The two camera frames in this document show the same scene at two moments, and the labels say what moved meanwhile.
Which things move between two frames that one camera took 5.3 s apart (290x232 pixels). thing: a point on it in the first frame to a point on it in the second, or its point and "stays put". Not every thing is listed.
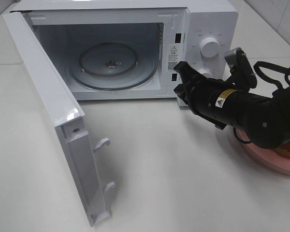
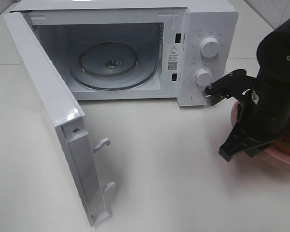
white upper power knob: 209,47 stays put
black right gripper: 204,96 to 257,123
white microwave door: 67,115 stays put
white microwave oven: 126,50 stays put
